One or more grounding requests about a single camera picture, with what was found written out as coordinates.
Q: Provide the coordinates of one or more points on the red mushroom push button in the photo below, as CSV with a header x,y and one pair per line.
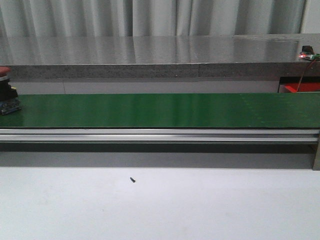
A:
x,y
9,101

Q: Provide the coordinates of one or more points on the green conveyor belt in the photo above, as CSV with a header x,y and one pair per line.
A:
x,y
167,110

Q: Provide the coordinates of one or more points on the grey stone counter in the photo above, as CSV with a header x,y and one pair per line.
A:
x,y
80,57

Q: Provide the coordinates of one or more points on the red plastic tray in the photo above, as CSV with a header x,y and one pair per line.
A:
x,y
303,88

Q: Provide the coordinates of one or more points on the small green circuit board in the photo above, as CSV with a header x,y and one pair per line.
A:
x,y
310,57

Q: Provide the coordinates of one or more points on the small black sensor module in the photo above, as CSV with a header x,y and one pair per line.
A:
x,y
307,50

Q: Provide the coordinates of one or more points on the white curtain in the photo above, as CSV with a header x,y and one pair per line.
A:
x,y
123,18

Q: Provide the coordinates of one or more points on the aluminium conveyor frame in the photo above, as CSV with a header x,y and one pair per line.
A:
x,y
164,148

